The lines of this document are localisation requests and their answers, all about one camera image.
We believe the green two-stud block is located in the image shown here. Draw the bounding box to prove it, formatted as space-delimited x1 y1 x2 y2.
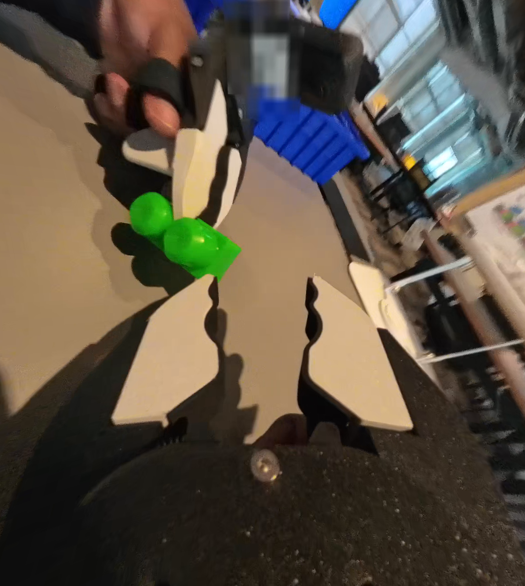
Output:
129 192 242 281

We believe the person's left hand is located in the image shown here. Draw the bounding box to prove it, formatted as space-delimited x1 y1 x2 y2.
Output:
94 0 199 138

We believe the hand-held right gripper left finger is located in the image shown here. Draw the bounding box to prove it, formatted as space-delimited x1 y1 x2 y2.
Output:
111 275 221 426

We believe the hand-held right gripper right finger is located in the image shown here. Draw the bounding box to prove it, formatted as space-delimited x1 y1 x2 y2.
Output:
298 276 414 432

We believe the person's left forearm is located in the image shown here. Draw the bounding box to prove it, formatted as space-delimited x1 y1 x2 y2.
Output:
0 0 104 99

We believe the blue ribbed plastic bin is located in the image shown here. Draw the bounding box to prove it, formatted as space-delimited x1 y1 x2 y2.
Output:
253 98 370 184

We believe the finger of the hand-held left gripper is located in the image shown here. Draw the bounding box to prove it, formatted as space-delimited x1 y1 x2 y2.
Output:
172 80 228 219
214 144 246 230

